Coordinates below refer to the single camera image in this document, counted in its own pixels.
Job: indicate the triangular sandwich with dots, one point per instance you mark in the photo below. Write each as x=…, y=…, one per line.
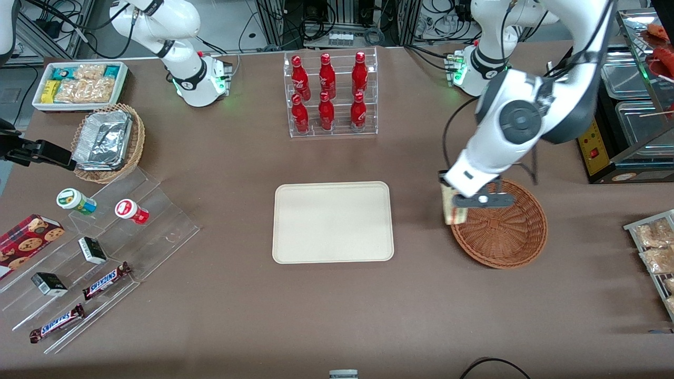
x=452, y=213

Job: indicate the Snickers chocolate bar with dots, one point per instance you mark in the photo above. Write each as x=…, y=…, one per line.
x=57, y=323
x=105, y=281

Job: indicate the stack of foil containers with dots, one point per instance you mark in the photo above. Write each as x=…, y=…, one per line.
x=102, y=139

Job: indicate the green lid snack cup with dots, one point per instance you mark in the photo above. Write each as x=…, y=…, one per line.
x=71, y=200

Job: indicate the orange fried food piece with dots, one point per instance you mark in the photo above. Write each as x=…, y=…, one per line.
x=661, y=30

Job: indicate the small black box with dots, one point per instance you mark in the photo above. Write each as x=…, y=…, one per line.
x=92, y=250
x=48, y=284

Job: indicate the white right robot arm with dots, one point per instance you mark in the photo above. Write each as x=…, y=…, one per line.
x=189, y=79

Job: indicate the grey device edge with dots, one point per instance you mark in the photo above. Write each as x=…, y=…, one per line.
x=343, y=374

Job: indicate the red cola bottle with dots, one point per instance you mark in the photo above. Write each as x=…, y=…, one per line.
x=326, y=115
x=358, y=113
x=359, y=75
x=300, y=117
x=327, y=78
x=300, y=79

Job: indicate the dark flat object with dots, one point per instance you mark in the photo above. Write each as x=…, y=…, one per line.
x=661, y=331

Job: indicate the clear bag of snacks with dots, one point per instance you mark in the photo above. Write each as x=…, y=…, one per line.
x=658, y=260
x=670, y=305
x=655, y=234
x=670, y=285

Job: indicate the brown round wicker basket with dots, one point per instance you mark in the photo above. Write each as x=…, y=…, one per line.
x=500, y=237

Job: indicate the red lid snack cup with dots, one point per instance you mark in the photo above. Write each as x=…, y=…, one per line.
x=129, y=210

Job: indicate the white power strip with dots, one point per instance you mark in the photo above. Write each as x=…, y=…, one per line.
x=340, y=39

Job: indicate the clear cracker bag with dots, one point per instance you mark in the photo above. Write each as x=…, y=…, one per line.
x=99, y=90
x=89, y=71
x=68, y=93

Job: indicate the beige rectangular tray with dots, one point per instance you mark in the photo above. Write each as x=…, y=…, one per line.
x=331, y=223

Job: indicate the red sausage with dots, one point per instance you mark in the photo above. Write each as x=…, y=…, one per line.
x=664, y=60

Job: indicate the aluminium frame rack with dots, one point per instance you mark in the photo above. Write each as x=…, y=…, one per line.
x=274, y=21

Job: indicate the clear acrylic stepped stand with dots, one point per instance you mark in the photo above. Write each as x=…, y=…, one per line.
x=158, y=221

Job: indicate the clear acrylic bottle rack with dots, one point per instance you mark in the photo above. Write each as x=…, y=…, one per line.
x=339, y=131

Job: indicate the white plastic snack bin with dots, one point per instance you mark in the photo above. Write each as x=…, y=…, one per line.
x=124, y=84

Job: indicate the red tartan cookie box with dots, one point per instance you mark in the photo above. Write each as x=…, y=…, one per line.
x=26, y=242

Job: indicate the steel food pan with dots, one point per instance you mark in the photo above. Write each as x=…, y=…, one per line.
x=626, y=73
x=642, y=126

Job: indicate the teal snack pack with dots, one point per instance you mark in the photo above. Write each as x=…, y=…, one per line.
x=63, y=73
x=111, y=71

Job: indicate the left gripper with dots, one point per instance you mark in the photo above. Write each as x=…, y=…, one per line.
x=442, y=175

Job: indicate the black food warmer case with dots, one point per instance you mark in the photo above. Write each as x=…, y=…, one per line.
x=597, y=158

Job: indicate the yellow snack pack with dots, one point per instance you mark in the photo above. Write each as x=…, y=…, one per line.
x=50, y=92

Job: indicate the light tan wicker basket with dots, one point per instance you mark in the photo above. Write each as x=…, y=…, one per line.
x=136, y=142

